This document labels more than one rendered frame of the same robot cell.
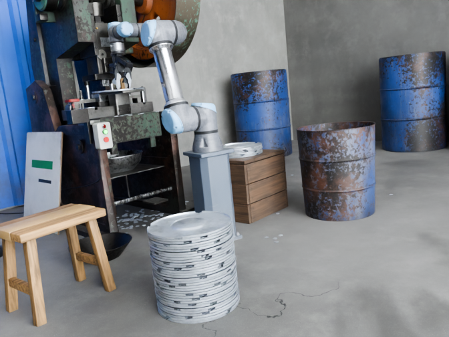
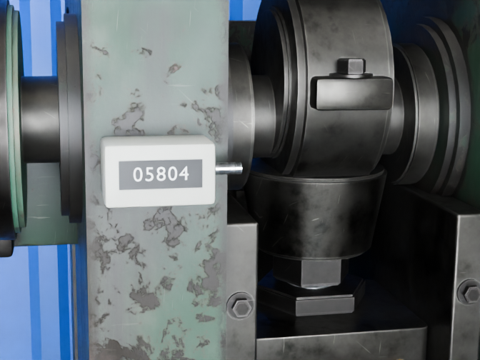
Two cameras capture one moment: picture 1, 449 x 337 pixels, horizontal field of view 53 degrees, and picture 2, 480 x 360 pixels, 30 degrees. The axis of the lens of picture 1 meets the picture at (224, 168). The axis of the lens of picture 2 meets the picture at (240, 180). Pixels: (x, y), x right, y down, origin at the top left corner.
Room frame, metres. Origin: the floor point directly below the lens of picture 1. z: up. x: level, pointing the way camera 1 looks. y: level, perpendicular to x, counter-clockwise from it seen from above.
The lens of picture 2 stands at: (2.05, 0.32, 1.42)
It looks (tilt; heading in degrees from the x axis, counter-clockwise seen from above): 11 degrees down; 32
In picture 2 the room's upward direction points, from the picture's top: 1 degrees clockwise
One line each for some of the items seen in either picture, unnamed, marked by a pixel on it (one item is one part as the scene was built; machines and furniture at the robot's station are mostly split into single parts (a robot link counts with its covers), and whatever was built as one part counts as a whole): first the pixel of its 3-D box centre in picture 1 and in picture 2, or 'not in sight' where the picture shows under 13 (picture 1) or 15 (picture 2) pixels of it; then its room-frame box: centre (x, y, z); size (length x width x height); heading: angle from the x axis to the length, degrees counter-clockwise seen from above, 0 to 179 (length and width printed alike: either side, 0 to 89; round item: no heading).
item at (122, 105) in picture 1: (123, 102); not in sight; (2.59, 0.54, 0.72); 0.25 x 0.14 x 0.14; 44
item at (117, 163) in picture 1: (115, 162); not in sight; (2.71, 0.66, 0.36); 0.34 x 0.34 x 0.10
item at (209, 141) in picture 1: (206, 140); not in sight; (2.15, 0.07, 0.50); 0.15 x 0.15 x 0.10
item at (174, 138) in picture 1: (137, 141); not in sight; (3.00, 0.56, 0.45); 0.92 x 0.12 x 0.90; 44
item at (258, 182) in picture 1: (240, 182); not in sight; (2.60, -0.09, 0.18); 0.40 x 0.38 x 0.35; 47
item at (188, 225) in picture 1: (189, 223); not in sight; (1.48, 0.14, 0.29); 0.29 x 0.29 x 0.01
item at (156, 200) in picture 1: (132, 199); not in sight; (2.61, 0.57, 0.14); 0.59 x 0.10 x 0.05; 44
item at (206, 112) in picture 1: (203, 116); not in sight; (2.15, 0.08, 0.62); 0.13 x 0.12 x 0.14; 125
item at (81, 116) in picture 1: (79, 126); not in sight; (2.33, 0.73, 0.62); 0.10 x 0.06 x 0.20; 134
